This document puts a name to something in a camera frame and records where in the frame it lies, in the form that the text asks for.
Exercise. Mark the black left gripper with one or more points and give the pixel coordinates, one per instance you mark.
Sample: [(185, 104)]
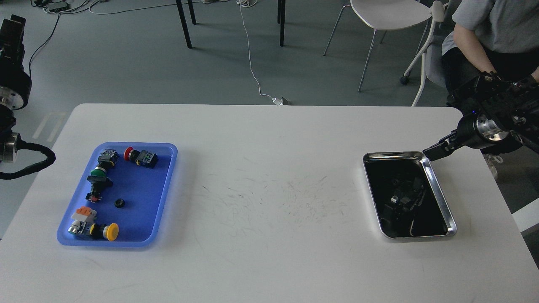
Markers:
[(15, 84)]

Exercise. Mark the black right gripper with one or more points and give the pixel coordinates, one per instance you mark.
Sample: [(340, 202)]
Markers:
[(475, 131)]

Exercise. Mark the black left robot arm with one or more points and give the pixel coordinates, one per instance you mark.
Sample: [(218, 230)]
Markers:
[(11, 143)]

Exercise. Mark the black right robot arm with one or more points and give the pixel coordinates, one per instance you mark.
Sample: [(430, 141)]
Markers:
[(500, 109)]

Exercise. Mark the silver metal tray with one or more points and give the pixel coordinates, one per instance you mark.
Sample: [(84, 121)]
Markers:
[(417, 208)]

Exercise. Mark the grey office chair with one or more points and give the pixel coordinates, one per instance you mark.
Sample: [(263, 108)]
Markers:
[(431, 51)]

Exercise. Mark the person in grey shirt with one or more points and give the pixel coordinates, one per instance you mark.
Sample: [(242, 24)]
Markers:
[(491, 36)]

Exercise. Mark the white chair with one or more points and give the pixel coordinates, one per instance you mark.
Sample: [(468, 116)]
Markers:
[(385, 15)]

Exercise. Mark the white power adapter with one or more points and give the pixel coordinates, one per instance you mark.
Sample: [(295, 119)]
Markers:
[(280, 101)]

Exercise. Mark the orange grey contact block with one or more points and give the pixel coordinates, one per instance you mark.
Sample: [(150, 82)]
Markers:
[(84, 214)]

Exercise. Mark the blue plastic tray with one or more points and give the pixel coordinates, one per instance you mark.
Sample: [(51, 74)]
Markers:
[(143, 189)]

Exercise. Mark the black table legs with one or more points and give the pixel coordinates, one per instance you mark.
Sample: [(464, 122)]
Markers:
[(281, 16)]

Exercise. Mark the green push button switch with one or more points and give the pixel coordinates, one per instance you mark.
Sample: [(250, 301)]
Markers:
[(106, 161)]

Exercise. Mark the red push button switch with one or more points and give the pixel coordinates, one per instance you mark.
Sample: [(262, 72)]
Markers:
[(142, 158)]

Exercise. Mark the yellow push button switch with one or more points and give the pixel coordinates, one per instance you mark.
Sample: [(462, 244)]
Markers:
[(94, 231)]

